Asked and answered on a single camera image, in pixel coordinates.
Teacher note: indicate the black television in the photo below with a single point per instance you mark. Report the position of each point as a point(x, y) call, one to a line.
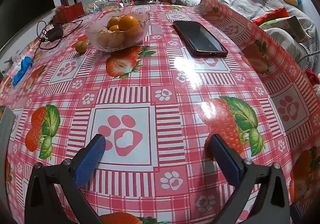
point(25, 1)

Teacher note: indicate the red gift box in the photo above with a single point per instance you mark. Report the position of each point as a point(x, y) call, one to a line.
point(72, 10)

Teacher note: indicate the clear plastic bags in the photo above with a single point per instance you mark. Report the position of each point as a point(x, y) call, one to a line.
point(100, 4)

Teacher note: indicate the clear glass bowl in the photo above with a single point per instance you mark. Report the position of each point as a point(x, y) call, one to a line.
point(140, 37)

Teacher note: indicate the black smartphone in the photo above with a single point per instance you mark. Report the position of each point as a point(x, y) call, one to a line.
point(200, 39)

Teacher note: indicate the grey tray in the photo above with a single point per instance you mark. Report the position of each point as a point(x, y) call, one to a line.
point(6, 126)

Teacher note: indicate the large orange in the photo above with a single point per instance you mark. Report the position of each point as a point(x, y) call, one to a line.
point(128, 22)

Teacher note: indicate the pale tangerine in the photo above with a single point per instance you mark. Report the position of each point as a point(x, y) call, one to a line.
point(115, 39)

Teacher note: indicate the small greenish tangerine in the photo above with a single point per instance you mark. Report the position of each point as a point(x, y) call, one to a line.
point(81, 47)

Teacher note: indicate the red checked strawberry tablecloth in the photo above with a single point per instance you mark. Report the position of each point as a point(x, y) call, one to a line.
point(160, 84)

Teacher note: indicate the white fluffy cushion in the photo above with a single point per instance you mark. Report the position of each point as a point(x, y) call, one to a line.
point(187, 0)

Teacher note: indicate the red cloth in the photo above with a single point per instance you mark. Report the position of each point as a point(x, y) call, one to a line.
point(312, 77)

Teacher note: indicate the small orange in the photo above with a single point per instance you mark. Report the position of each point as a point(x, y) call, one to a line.
point(114, 28)

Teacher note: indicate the red trimmed cushion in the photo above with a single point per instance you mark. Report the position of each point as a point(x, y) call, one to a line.
point(275, 17)

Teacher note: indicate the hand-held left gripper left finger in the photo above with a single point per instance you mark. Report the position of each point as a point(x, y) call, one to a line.
point(90, 161)

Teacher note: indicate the medium orange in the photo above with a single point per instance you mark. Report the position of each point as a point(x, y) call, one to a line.
point(112, 21)

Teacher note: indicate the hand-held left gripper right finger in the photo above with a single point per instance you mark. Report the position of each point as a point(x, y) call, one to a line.
point(226, 159)

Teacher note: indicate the black power adapter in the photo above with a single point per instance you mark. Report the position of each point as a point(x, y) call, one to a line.
point(55, 33)

